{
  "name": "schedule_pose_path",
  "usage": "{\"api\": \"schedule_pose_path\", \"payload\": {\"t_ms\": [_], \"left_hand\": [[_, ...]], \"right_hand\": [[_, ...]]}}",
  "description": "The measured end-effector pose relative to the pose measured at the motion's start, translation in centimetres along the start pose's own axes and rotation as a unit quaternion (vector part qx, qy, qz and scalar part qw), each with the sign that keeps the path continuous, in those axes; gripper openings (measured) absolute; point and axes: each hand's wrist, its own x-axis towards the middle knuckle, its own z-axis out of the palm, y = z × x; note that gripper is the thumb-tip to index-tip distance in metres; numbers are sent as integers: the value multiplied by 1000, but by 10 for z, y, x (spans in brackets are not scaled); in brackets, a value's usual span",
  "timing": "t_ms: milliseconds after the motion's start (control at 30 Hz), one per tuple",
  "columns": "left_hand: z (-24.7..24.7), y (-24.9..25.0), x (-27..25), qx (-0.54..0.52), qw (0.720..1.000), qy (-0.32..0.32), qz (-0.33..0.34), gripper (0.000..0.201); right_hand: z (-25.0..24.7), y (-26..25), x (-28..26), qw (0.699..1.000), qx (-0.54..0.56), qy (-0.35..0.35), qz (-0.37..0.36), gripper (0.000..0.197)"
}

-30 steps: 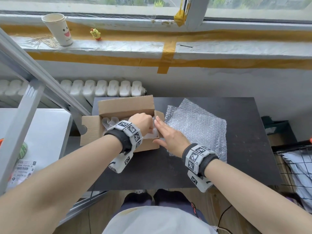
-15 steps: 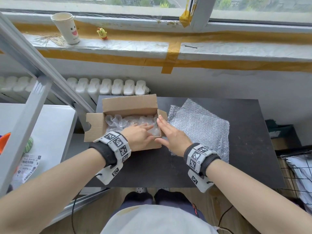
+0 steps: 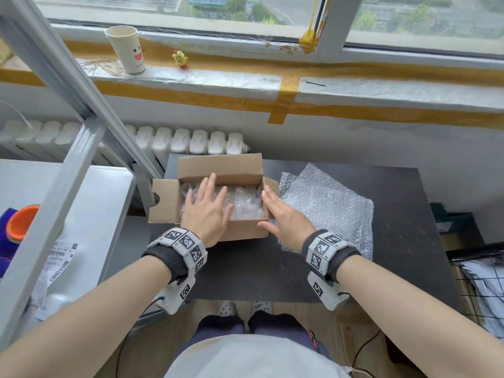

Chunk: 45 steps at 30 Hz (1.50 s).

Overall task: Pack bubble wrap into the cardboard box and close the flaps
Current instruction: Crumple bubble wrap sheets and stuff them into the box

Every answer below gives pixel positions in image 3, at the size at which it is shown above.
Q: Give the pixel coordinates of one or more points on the person's left hand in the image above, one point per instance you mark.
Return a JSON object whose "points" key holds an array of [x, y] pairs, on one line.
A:
{"points": [[204, 216]]}

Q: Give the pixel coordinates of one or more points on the person's right hand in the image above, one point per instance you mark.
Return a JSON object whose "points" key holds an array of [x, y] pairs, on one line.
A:
{"points": [[287, 226]]}

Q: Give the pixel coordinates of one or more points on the person's left thumb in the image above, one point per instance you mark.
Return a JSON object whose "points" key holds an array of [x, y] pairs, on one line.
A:
{"points": [[230, 216]]}

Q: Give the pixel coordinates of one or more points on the person's right thumb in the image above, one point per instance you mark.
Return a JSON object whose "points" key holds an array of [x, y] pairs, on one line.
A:
{"points": [[267, 224]]}

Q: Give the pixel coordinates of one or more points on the person's left middle finger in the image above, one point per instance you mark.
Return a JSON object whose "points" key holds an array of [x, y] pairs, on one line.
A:
{"points": [[212, 186]]}

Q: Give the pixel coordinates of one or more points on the person's left little finger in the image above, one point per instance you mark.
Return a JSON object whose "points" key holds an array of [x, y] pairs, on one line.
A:
{"points": [[188, 200]]}

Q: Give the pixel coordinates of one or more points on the clear bubble wrap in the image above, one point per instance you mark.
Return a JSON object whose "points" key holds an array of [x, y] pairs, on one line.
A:
{"points": [[246, 204]]}

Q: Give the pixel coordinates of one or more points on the brown cardboard box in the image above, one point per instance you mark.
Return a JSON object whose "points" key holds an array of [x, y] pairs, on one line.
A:
{"points": [[220, 167]]}

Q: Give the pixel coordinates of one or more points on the person's left forearm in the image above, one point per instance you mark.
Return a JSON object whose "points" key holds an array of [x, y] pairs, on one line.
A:
{"points": [[78, 330]]}

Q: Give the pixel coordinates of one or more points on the person's right forearm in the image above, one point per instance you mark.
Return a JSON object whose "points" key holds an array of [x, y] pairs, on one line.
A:
{"points": [[417, 314]]}

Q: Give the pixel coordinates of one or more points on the white marker wrist tracker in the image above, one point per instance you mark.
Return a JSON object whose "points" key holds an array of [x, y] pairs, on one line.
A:
{"points": [[185, 247], [321, 251]]}

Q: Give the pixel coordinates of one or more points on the white radiator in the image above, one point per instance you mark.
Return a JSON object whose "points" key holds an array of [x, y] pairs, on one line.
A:
{"points": [[181, 143]]}

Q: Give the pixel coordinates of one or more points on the black wristband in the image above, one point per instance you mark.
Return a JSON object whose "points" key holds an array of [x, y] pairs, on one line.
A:
{"points": [[165, 261], [343, 259]]}

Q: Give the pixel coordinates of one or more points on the flat bubble wrap sheet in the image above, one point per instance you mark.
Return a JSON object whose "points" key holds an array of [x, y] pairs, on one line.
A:
{"points": [[330, 208]]}

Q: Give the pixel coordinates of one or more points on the person's white right shoe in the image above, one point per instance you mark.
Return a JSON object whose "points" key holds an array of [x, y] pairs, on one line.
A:
{"points": [[262, 307]]}

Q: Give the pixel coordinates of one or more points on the person's white shoe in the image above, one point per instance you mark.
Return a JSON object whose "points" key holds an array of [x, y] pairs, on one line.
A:
{"points": [[227, 309], [262, 307]]}

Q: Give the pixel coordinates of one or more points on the white side table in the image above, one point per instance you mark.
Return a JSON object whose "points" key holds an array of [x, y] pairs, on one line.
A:
{"points": [[102, 200]]}

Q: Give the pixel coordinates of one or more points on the person's white left shoe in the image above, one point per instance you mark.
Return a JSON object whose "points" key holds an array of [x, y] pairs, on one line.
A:
{"points": [[227, 309]]}

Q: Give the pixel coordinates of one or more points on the person's dark blue trousers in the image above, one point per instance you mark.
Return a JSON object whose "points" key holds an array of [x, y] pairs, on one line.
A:
{"points": [[271, 324]]}

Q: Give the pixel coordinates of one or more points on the short yellow tape strip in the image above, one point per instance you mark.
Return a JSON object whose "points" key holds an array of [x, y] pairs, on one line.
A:
{"points": [[284, 98]]}

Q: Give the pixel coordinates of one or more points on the yellow chick figurine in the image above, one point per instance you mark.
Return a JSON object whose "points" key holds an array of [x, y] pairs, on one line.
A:
{"points": [[180, 60]]}

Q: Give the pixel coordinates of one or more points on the person's white shirt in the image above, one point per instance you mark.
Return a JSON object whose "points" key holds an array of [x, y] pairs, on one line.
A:
{"points": [[252, 360]]}

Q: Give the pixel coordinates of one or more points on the long yellow tape strip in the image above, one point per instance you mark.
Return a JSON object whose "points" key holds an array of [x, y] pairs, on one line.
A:
{"points": [[354, 110]]}

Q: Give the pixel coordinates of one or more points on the pile of wooden toothpicks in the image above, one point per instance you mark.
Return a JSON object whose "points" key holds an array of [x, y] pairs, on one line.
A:
{"points": [[102, 66]]}

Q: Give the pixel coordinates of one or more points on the smiley face paper cup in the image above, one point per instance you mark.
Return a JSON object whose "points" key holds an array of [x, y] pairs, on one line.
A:
{"points": [[128, 49]]}

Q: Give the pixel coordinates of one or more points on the orange plastic cup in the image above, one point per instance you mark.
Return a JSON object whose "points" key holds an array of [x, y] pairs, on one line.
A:
{"points": [[21, 226]]}

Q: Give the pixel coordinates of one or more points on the yellow tape wad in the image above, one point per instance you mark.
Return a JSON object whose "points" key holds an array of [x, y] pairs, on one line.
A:
{"points": [[311, 37]]}

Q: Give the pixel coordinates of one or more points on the dark green box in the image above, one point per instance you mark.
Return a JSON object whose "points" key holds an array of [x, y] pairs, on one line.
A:
{"points": [[452, 222]]}

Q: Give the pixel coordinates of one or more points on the blue plastic container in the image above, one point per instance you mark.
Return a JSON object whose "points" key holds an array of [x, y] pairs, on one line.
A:
{"points": [[6, 247]]}

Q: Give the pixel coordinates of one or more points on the grey plastic bags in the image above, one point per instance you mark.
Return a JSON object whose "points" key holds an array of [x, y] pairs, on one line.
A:
{"points": [[486, 287]]}

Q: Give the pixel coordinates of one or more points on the grey metal shelf frame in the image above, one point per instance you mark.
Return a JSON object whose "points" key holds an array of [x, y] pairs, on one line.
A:
{"points": [[51, 74]]}

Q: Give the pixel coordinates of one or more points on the white window frame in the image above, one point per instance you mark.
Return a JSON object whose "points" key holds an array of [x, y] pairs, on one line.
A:
{"points": [[334, 31]]}

